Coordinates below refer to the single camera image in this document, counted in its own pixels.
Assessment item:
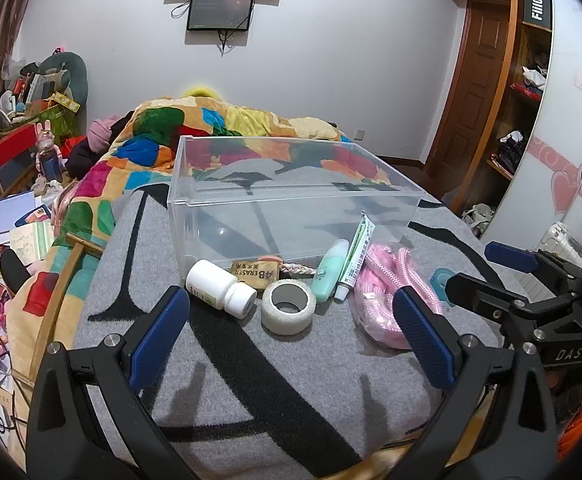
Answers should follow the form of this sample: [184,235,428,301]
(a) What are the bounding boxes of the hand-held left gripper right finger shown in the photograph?
[393,285,558,480]

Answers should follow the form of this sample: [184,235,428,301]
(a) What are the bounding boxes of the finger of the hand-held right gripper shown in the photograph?
[484,241,582,282]
[445,272,582,344]

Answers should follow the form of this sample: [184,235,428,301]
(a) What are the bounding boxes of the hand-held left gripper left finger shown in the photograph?
[26,285,192,480]

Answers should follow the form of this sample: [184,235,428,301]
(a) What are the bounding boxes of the white bag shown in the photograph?
[461,203,495,237]

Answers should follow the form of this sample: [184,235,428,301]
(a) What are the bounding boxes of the white pill bottle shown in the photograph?
[186,259,258,319]

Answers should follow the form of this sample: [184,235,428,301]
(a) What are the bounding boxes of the white and green ointment tube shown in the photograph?
[334,211,375,303]

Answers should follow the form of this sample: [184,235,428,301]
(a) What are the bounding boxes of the wooden stick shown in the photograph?
[36,232,104,376]

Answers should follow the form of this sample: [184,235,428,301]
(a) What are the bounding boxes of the translucent tape roll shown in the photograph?
[261,280,318,336]

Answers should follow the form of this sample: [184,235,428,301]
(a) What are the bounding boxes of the green and white bottle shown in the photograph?
[311,239,350,304]

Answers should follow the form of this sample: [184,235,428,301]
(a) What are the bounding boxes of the brown eraser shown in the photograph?
[230,256,280,292]

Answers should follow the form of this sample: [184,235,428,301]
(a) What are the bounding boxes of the grey blanket with black pattern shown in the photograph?
[73,180,522,479]

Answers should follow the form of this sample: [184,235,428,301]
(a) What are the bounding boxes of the white wardrobe sliding door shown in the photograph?
[481,0,582,261]

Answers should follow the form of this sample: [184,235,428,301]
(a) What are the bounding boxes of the wooden wardrobe shelves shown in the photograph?
[486,0,555,182]

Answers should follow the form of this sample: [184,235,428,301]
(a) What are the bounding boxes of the brown wooden door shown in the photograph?
[423,0,518,181]

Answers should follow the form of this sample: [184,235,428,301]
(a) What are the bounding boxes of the clear plastic storage box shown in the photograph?
[167,135,420,287]

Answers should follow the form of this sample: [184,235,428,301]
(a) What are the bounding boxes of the pile of books and papers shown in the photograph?
[0,192,56,286]

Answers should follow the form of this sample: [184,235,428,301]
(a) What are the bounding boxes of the dark clothes pile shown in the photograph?
[66,135,112,179]

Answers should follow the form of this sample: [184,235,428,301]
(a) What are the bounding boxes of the pink bunny bottle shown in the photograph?
[35,121,64,184]

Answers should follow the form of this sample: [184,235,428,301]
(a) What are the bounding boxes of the pink knitted hat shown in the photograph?
[87,115,122,154]

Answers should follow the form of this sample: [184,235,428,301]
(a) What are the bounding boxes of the colourful patchwork blanket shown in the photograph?
[8,96,402,376]

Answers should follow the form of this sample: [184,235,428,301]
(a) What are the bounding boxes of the red box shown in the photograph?
[0,124,40,171]

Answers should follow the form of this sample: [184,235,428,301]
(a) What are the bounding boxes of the green box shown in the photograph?
[0,100,82,142]

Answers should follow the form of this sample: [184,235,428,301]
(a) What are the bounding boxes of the black box with white print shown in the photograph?
[522,0,554,29]

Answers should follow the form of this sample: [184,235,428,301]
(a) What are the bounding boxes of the yellow pillow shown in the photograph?
[181,86,222,102]

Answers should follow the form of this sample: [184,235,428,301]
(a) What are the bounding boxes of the grey neck pillow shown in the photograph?
[36,51,90,104]

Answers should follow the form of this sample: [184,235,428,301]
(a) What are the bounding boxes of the pink rope bundle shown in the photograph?
[353,242,447,351]

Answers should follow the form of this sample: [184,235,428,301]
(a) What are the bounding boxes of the braided rope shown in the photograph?
[277,260,318,279]

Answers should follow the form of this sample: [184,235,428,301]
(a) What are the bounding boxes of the small wall monitor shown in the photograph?
[186,0,255,32]

